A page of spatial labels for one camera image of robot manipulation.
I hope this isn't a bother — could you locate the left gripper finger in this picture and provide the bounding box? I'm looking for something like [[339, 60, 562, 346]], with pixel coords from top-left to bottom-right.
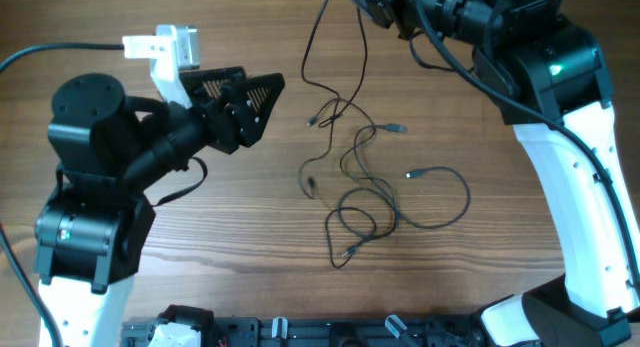
[[234, 73, 285, 137], [179, 66, 247, 102]]

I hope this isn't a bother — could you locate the black USB cable one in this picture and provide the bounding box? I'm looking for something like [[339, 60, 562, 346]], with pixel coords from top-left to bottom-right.
[[297, 0, 371, 201]]

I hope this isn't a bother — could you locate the black USB cable two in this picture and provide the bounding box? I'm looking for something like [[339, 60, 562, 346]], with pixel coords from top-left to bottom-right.
[[324, 122, 409, 270]]

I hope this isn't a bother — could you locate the black USB cable three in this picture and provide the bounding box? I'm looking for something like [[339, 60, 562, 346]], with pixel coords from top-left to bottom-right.
[[337, 165, 472, 241]]

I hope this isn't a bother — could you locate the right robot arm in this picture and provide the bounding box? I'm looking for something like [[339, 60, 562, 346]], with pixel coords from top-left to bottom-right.
[[352, 0, 639, 346]]

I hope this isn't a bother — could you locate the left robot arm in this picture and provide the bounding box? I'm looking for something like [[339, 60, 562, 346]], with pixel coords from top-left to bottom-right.
[[35, 67, 285, 346]]

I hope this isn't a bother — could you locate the left camera black cable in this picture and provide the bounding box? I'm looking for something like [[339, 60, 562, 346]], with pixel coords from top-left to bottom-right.
[[0, 41, 126, 347]]

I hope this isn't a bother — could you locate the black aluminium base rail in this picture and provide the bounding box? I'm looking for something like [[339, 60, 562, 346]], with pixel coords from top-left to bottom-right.
[[119, 314, 494, 347]]

